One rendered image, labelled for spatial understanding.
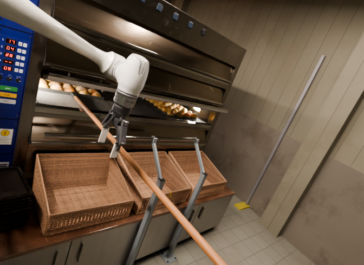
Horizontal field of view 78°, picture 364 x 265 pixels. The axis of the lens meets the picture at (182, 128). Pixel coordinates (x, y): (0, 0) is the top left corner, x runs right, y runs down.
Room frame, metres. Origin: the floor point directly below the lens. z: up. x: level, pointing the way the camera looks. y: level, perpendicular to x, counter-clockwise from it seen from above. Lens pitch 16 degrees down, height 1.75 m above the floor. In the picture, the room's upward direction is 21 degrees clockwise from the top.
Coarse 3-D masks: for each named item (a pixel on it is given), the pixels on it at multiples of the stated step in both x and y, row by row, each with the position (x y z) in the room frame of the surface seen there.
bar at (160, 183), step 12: (156, 156) 1.51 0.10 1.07; (156, 168) 1.48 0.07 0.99; (204, 180) 1.78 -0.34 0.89; (192, 204) 1.77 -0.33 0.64; (144, 216) 1.43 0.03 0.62; (144, 228) 1.41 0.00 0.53; (180, 228) 1.76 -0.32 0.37; (132, 252) 1.42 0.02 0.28; (168, 252) 1.77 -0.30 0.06; (132, 264) 1.43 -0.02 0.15
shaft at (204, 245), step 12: (84, 108) 1.53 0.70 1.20; (96, 120) 1.39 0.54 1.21; (108, 132) 1.27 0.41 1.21; (144, 180) 0.95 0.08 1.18; (156, 192) 0.88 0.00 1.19; (168, 204) 0.82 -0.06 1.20; (180, 216) 0.77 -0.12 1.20; (192, 228) 0.73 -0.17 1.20; (204, 240) 0.69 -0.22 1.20; (204, 252) 0.66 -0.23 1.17; (216, 264) 0.62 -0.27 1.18
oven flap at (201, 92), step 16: (48, 48) 1.32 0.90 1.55; (64, 48) 1.39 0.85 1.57; (48, 64) 1.29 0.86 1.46; (64, 64) 1.38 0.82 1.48; (80, 64) 1.45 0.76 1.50; (96, 64) 1.53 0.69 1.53; (112, 80) 1.60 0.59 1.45; (160, 80) 1.95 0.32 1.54; (176, 80) 2.09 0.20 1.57; (192, 80) 2.26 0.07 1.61; (192, 96) 2.22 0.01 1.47; (208, 96) 2.44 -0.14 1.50
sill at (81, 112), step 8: (40, 104) 1.37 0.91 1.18; (40, 112) 1.33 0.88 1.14; (48, 112) 1.37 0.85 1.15; (56, 112) 1.40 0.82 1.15; (64, 112) 1.44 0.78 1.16; (72, 112) 1.47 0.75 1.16; (80, 112) 1.51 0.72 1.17; (96, 112) 1.61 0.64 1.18; (104, 112) 1.67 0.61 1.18; (128, 120) 1.81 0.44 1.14; (136, 120) 1.87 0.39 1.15; (144, 120) 1.93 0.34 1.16; (152, 120) 1.99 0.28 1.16; (160, 120) 2.06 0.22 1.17; (168, 120) 2.14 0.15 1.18; (176, 120) 2.25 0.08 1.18; (184, 120) 2.37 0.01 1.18
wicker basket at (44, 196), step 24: (48, 168) 1.37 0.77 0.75; (72, 168) 1.48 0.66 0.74; (96, 168) 1.61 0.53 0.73; (48, 192) 1.34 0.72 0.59; (72, 192) 1.42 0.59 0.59; (96, 192) 1.52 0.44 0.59; (120, 192) 1.52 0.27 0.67; (48, 216) 1.01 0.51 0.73; (72, 216) 1.10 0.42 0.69; (96, 216) 1.22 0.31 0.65; (120, 216) 1.36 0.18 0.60
